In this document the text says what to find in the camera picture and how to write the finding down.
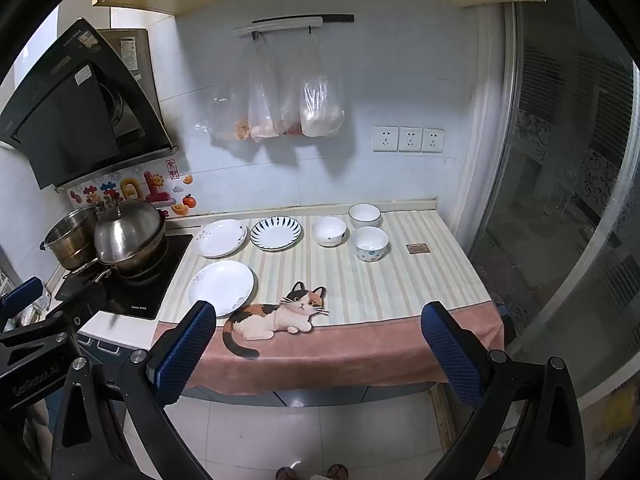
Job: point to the steel stock pot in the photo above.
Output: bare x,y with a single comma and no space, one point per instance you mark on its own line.
67,240

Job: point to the white wall socket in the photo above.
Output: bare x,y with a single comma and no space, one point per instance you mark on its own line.
433,140
385,139
410,139

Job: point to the black wall bar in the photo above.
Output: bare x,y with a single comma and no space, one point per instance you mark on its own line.
320,18

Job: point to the black induction cooktop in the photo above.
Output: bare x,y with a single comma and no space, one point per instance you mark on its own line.
150,295

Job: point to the plain white bowl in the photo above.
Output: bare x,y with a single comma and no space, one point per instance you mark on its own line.
328,230

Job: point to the steel pot with lid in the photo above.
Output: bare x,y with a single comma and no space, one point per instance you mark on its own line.
127,230

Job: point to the colourful wall stickers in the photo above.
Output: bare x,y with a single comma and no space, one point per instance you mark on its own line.
130,187

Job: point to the white dark-rimmed bowl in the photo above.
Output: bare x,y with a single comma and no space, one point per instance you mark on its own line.
364,214

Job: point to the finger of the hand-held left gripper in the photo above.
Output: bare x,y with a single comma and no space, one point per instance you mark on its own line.
82,300
22,292

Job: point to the striped cat tablecloth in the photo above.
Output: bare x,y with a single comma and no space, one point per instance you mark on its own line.
360,300

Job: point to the red slipper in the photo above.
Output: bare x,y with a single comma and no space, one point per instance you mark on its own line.
337,472
287,473

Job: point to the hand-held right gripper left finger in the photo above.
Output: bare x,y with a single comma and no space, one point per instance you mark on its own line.
185,350

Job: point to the brown cloth label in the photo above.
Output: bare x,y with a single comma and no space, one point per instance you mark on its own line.
417,248

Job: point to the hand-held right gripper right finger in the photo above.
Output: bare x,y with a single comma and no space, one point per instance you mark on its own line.
450,355

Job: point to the steel wok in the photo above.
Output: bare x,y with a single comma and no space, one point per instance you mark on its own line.
142,264

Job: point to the patterned glass sliding door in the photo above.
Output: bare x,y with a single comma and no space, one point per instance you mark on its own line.
560,160

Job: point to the white black-striped plate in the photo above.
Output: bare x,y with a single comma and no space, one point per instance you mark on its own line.
276,233

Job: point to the white floral plate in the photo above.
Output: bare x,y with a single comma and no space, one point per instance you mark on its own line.
220,237
220,287

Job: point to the white blue-dotted bowl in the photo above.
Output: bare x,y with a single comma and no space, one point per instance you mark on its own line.
370,244

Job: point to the black range hood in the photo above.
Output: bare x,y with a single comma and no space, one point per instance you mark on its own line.
65,125

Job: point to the white wall hook rail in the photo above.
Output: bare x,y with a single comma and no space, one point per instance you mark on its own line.
280,26

